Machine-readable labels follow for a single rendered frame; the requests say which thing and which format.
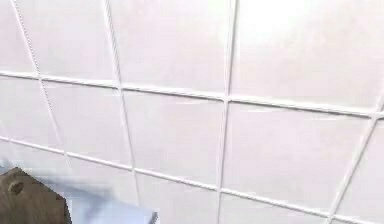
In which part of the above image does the pale blue flat slab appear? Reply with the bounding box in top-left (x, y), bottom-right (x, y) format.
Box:
top-left (68, 199), bottom-right (159, 224)

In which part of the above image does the brown wooden cabinet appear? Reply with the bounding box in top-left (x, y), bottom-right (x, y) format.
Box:
top-left (0, 166), bottom-right (73, 224)

